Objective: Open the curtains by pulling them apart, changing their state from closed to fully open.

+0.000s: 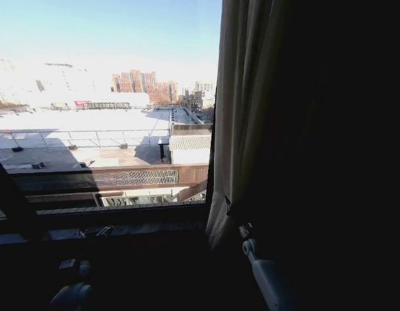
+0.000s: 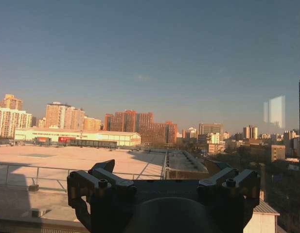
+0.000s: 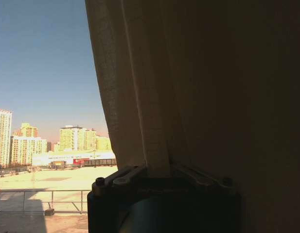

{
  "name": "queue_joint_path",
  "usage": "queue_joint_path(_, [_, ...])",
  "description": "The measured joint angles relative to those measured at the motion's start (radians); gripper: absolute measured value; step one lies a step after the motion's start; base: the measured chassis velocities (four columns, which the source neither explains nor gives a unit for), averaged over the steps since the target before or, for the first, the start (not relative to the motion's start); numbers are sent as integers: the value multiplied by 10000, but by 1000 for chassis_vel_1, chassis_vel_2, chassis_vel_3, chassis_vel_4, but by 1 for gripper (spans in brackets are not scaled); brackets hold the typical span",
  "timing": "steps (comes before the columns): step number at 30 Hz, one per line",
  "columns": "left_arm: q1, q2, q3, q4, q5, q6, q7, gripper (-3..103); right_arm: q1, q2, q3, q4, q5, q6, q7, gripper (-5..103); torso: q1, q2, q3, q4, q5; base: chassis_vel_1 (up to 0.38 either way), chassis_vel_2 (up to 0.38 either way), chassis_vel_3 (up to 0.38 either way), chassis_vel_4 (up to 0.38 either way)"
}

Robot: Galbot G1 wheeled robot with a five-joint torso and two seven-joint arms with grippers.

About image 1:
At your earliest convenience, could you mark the metal rooftop railing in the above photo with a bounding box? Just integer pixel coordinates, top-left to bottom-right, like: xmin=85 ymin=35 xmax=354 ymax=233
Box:
xmin=0 ymin=128 xmax=171 ymax=149

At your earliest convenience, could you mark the white flat rooftop building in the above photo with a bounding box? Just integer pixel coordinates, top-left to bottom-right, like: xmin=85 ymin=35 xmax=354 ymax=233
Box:
xmin=0 ymin=106 xmax=206 ymax=166

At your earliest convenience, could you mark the brown perforated parapet wall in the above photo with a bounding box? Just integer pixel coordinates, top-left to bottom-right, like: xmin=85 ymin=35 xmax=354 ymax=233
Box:
xmin=6 ymin=163 xmax=209 ymax=196

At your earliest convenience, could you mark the red brick high-rise building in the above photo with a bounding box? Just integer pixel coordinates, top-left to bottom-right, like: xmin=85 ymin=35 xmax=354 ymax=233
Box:
xmin=111 ymin=68 xmax=180 ymax=105

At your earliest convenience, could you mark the dark window frame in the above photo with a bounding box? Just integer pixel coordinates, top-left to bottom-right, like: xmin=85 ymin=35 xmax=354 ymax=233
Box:
xmin=0 ymin=151 xmax=214 ymax=242

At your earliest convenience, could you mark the beige fabric curtain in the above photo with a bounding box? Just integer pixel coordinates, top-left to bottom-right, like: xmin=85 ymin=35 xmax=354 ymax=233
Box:
xmin=204 ymin=0 xmax=400 ymax=311

